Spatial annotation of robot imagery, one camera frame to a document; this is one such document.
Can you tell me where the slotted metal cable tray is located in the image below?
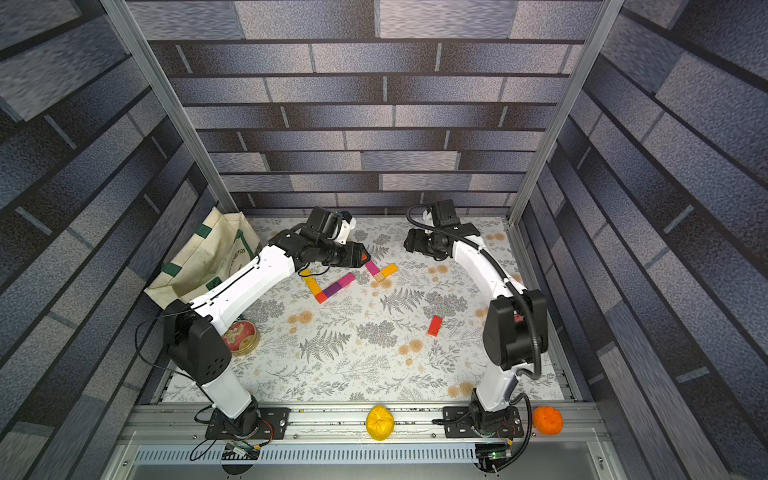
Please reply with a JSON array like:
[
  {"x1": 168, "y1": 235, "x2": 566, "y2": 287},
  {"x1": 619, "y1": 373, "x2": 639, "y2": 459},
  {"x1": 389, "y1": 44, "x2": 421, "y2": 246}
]
[{"x1": 123, "y1": 443, "x2": 477, "y2": 466}]

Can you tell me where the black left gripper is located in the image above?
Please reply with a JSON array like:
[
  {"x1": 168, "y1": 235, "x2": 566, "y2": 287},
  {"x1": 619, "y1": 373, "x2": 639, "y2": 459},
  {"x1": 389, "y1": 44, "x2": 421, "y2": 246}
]
[{"x1": 318, "y1": 240, "x2": 375, "y2": 267}]

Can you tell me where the purple wooden block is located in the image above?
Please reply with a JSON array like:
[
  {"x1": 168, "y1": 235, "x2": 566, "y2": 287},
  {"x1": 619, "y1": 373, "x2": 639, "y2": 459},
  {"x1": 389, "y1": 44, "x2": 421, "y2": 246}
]
[{"x1": 323, "y1": 283, "x2": 342, "y2": 297}]

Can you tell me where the yellow-orange wooden block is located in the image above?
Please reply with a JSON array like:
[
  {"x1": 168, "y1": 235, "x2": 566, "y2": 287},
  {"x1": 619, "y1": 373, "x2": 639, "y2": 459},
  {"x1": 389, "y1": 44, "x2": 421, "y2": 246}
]
[{"x1": 380, "y1": 264, "x2": 398, "y2": 278}]

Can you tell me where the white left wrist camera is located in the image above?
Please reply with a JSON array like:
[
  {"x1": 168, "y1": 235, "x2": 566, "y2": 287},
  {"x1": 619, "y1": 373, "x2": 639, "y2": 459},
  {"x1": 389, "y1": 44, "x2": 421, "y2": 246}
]
[{"x1": 332, "y1": 211, "x2": 356, "y2": 245}]

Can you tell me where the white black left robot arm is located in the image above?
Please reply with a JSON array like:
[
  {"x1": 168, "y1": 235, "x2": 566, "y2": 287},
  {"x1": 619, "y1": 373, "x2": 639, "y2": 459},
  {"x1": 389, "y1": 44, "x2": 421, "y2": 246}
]
[{"x1": 163, "y1": 207, "x2": 370, "y2": 430}]

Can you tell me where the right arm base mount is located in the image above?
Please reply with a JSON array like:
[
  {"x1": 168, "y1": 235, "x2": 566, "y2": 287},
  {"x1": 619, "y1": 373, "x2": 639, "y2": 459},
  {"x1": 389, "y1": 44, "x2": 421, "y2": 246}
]
[{"x1": 432, "y1": 404, "x2": 524, "y2": 439}]

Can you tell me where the red wooden block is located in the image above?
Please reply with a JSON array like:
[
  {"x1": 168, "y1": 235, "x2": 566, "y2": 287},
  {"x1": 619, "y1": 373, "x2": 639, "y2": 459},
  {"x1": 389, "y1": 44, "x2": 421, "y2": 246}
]
[{"x1": 427, "y1": 316, "x2": 443, "y2": 337}]

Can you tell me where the orange mandarin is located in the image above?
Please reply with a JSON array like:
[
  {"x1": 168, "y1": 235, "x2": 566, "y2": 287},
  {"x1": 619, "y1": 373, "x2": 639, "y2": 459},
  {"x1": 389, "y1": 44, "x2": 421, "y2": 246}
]
[{"x1": 532, "y1": 406, "x2": 564, "y2": 436}]

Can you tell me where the black corrugated cable hose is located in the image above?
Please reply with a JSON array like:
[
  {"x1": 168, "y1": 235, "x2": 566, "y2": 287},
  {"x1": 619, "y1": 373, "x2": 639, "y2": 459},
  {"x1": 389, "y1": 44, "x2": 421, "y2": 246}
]
[{"x1": 406, "y1": 205, "x2": 544, "y2": 472}]

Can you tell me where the yellow wooden block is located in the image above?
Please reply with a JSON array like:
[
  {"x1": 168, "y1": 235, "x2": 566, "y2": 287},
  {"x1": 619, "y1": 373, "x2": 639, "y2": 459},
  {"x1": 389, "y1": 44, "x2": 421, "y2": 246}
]
[{"x1": 300, "y1": 269, "x2": 316, "y2": 288}]

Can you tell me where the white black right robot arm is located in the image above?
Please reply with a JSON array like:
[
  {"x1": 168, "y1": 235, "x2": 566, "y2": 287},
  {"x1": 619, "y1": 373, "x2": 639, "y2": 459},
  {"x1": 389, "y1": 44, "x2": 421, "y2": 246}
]
[{"x1": 404, "y1": 200, "x2": 549, "y2": 436}]

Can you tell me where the magenta wooden block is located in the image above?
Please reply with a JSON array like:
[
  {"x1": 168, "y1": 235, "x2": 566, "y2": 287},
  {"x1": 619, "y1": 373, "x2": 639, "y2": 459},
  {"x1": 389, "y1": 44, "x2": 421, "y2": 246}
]
[{"x1": 338, "y1": 273, "x2": 356, "y2": 288}]

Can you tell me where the orange-yellow wooden block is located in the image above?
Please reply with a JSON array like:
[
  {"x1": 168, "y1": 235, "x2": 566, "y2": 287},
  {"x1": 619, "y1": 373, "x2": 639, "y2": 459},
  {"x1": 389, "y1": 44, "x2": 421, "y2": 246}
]
[{"x1": 305, "y1": 277, "x2": 323, "y2": 296}]

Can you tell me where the round red tin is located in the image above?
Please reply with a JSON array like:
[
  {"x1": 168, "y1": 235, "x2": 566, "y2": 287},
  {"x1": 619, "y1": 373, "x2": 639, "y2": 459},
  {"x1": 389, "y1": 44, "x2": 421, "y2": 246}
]
[{"x1": 222, "y1": 320, "x2": 260, "y2": 356}]

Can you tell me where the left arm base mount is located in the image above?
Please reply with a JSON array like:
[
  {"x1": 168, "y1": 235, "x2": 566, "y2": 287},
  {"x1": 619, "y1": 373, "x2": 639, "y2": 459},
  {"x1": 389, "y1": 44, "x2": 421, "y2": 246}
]
[{"x1": 205, "y1": 407, "x2": 291, "y2": 441}]

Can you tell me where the pink wooden block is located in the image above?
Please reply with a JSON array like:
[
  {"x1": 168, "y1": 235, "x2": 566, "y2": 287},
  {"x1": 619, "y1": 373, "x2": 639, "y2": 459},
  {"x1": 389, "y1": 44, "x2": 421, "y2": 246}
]
[{"x1": 365, "y1": 261, "x2": 381, "y2": 278}]

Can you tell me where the cream green tote bag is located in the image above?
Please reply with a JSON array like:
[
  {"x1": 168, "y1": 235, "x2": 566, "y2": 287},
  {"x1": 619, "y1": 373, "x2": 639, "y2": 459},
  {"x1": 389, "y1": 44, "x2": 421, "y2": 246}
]
[{"x1": 145, "y1": 208, "x2": 260, "y2": 309}]

